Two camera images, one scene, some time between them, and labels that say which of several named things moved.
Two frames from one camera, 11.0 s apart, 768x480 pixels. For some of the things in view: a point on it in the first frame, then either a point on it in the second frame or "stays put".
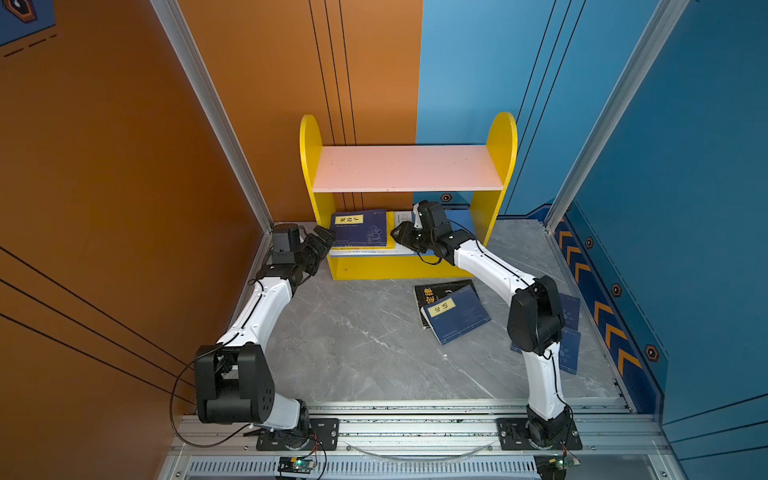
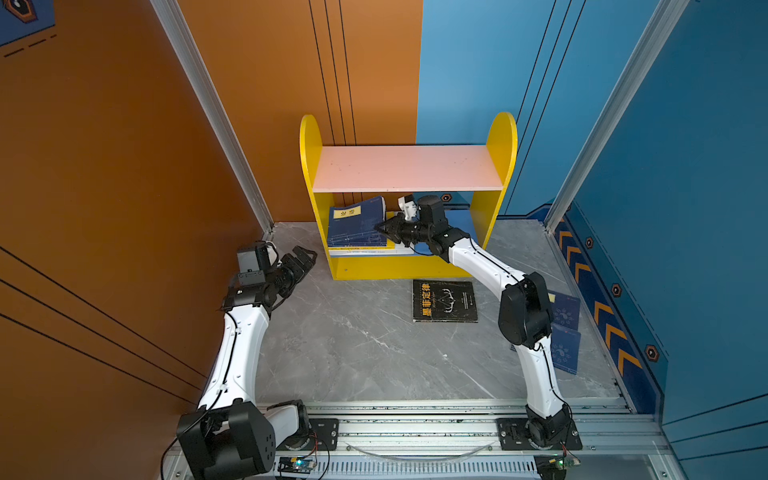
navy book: [569, 311] stays put
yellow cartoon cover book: [390, 237] stays put
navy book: [456, 314] → [353, 225]
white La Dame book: [400, 217] stays put
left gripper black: [319, 249] → [298, 272]
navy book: [569, 350] stays put
